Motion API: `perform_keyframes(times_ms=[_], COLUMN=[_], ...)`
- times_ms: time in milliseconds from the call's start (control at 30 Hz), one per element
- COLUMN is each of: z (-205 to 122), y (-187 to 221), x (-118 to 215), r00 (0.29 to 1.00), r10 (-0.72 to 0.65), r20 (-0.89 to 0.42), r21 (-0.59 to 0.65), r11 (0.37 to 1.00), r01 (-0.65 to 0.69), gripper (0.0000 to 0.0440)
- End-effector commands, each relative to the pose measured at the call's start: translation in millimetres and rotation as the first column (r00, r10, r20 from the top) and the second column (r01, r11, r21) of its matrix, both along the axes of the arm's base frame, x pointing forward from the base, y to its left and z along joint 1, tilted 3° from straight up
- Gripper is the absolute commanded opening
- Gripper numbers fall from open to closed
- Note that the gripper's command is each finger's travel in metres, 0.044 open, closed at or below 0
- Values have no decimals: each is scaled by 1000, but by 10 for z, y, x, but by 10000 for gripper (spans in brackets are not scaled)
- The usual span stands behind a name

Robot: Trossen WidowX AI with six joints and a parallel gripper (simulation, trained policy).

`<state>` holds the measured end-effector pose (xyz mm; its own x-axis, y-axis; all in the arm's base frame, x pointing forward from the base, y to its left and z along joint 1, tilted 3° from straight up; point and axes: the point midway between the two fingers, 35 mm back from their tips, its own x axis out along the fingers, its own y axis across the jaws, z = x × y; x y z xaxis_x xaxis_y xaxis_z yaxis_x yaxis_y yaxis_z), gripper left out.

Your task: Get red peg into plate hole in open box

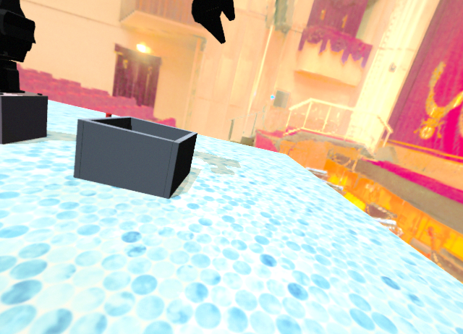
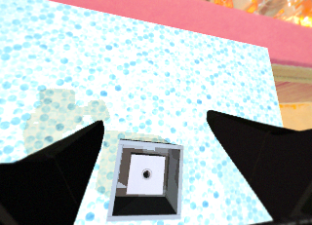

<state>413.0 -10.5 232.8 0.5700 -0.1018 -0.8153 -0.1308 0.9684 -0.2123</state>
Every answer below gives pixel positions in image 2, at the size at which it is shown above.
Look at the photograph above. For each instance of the white square plate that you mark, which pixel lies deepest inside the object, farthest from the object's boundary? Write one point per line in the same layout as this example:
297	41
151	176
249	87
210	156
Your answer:
141	182

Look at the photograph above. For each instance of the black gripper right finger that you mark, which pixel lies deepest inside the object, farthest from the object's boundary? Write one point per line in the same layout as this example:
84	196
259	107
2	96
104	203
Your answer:
276	162

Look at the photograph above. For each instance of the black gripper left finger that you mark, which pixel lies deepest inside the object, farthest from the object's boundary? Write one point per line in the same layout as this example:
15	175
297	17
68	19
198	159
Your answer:
48	186

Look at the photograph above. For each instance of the black open box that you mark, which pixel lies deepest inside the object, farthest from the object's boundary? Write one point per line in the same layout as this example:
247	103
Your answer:
125	207

